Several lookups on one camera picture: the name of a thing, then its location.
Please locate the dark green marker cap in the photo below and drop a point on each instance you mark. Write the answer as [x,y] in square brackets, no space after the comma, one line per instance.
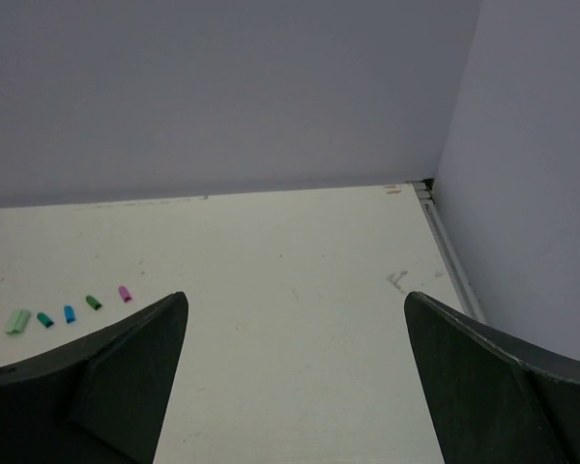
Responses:
[93,302]

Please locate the table edge side rail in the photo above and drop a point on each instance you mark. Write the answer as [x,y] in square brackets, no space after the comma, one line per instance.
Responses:
[464,289]

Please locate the blue marker cap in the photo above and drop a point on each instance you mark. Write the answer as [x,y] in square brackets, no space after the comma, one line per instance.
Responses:
[69,314]

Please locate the purple marker cap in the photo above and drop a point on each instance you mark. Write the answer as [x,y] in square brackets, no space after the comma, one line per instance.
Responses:
[124,293]

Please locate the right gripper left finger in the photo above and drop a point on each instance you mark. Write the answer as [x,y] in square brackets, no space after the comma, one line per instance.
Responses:
[99,399]

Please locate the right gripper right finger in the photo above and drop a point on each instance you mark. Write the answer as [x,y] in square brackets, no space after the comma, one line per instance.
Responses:
[492,397]

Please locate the teal marker cap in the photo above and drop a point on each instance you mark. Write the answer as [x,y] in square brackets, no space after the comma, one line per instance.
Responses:
[45,320]

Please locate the light green highlighter cap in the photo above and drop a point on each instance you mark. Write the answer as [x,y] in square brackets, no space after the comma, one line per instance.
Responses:
[17,322]

